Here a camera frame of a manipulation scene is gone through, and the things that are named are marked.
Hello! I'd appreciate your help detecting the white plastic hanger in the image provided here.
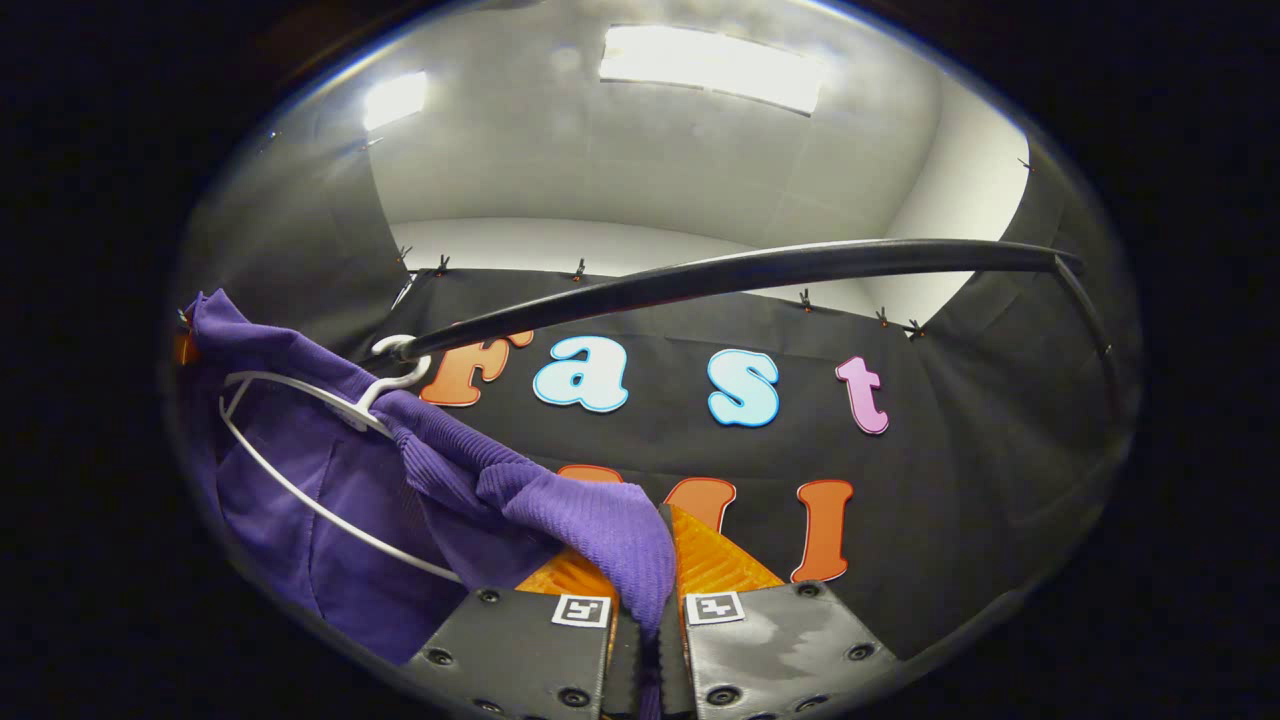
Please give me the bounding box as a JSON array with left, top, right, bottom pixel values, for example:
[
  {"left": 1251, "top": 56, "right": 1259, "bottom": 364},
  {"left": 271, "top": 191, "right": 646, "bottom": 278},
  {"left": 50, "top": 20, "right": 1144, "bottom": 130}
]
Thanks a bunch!
[{"left": 218, "top": 335, "right": 466, "bottom": 586}]

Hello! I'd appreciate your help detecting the ceiling light panel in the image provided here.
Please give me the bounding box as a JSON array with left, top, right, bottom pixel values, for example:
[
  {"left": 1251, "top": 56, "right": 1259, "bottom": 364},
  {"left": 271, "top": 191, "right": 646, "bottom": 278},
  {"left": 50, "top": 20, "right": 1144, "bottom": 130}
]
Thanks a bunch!
[
  {"left": 362, "top": 70, "right": 429, "bottom": 132},
  {"left": 600, "top": 25, "right": 827, "bottom": 117}
]

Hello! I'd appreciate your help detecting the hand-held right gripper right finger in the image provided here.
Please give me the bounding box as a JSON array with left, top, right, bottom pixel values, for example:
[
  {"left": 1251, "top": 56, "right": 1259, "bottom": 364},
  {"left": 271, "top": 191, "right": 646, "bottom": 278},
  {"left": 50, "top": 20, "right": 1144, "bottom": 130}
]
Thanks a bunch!
[{"left": 658, "top": 504, "right": 902, "bottom": 720}]

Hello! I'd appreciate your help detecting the row of small black clips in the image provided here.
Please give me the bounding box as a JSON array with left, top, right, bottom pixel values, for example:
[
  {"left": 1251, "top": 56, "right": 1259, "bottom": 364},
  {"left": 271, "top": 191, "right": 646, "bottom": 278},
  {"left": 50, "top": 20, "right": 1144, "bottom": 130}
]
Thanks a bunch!
[{"left": 395, "top": 155, "right": 1036, "bottom": 339}]

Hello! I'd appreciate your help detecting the purple corduroy jacket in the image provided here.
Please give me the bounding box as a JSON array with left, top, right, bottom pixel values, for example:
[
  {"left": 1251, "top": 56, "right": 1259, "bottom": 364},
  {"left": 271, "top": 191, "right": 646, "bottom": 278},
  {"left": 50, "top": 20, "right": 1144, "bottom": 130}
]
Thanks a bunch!
[{"left": 183, "top": 289, "right": 678, "bottom": 720}]

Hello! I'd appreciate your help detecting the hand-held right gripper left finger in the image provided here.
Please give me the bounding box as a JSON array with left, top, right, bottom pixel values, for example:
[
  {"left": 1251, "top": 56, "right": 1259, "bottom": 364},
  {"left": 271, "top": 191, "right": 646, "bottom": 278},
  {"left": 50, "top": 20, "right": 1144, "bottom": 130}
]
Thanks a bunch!
[{"left": 405, "top": 548, "right": 641, "bottom": 720}]

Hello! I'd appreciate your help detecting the black backdrop cloth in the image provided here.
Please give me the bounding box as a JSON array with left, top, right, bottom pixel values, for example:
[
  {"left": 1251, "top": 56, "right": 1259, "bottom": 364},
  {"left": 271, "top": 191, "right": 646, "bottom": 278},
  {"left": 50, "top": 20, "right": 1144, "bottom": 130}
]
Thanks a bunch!
[{"left": 170, "top": 90, "right": 1141, "bottom": 661}]

